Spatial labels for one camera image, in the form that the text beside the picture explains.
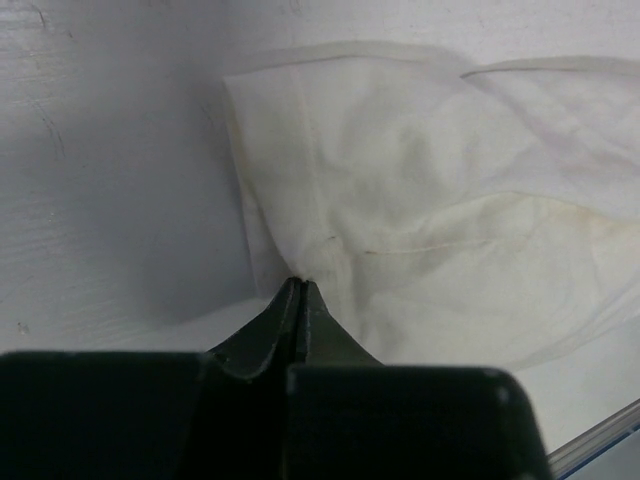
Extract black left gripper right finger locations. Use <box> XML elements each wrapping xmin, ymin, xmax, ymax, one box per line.
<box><xmin>294</xmin><ymin>281</ymin><xmax>382</xmax><ymax>367</ymax></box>

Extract white t shirt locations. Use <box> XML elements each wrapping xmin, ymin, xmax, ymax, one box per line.
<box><xmin>223</xmin><ymin>48</ymin><xmax>639</xmax><ymax>369</ymax></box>

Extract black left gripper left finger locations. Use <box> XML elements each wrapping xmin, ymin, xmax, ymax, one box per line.
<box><xmin>208</xmin><ymin>278</ymin><xmax>300</xmax><ymax>382</ymax></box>

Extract aluminium rail frame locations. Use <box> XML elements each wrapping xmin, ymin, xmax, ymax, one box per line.
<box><xmin>548</xmin><ymin>400</ymin><xmax>639</xmax><ymax>479</ymax></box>

